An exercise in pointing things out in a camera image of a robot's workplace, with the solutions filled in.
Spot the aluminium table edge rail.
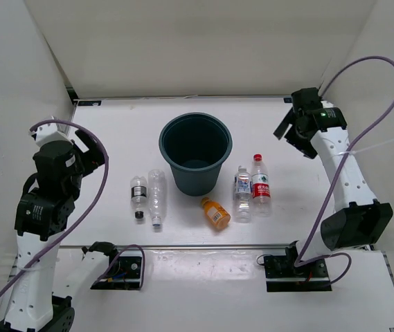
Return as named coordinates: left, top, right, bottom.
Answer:
left=57, top=243, right=374, bottom=250

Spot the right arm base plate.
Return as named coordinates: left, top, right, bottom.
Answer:
left=256, top=255, right=332, bottom=293

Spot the white cap blue label bottle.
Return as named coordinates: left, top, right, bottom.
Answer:
left=233, top=166, right=252, bottom=223

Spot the dark green plastic bin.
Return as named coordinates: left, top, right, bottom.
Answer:
left=159, top=113, right=233, bottom=196

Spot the tall clear empty bottle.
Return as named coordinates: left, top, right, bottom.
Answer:
left=147, top=169, right=167, bottom=229

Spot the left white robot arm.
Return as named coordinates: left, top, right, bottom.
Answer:
left=0, top=120, right=120, bottom=331

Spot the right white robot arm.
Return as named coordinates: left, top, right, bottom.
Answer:
left=274, top=87, right=393, bottom=277

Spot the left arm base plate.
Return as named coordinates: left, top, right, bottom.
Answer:
left=91, top=250, right=145, bottom=291

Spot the small black label bottle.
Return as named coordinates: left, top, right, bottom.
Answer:
left=130, top=176, right=147, bottom=221

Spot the red cap water bottle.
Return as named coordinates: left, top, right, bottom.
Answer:
left=251, top=154, right=271, bottom=216

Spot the orange juice bottle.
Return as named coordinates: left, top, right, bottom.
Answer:
left=201, top=197, right=231, bottom=230

